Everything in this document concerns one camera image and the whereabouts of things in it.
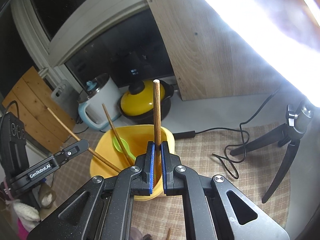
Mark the black tripod stand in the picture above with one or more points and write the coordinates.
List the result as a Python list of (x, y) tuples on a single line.
[(290, 133)]

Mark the yellow plastic utensil bin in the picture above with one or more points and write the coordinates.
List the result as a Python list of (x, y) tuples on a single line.
[(137, 137)]

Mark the gloved left hand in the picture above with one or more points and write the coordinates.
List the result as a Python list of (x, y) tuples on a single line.
[(26, 217)]

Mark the wooden cabinet panel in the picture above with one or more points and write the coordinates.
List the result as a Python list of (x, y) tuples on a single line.
[(208, 58)]

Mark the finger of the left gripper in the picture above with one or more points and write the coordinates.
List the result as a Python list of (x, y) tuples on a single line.
[(70, 152)]

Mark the green plastic spoon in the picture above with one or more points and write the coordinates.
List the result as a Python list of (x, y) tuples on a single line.
[(123, 147)]

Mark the light blue electric kettle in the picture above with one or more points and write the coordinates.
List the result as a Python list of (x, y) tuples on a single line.
[(98, 93)]

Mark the grey cutting board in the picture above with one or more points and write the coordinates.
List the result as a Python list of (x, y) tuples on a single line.
[(66, 97)]

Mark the ring light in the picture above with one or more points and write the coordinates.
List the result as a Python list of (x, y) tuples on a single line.
[(296, 62)]

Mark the plaid beige table cloth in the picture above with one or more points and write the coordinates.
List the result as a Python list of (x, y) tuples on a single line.
[(163, 216)]

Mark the yellow lidded black pot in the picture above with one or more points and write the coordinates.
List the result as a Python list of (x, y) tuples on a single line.
[(136, 104)]

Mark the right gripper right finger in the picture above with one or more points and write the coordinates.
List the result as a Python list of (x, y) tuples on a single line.
[(172, 181)]

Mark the pine wood board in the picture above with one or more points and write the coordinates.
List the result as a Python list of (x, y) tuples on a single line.
[(36, 107)]

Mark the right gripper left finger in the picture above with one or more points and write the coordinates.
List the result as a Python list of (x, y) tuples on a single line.
[(144, 184)]

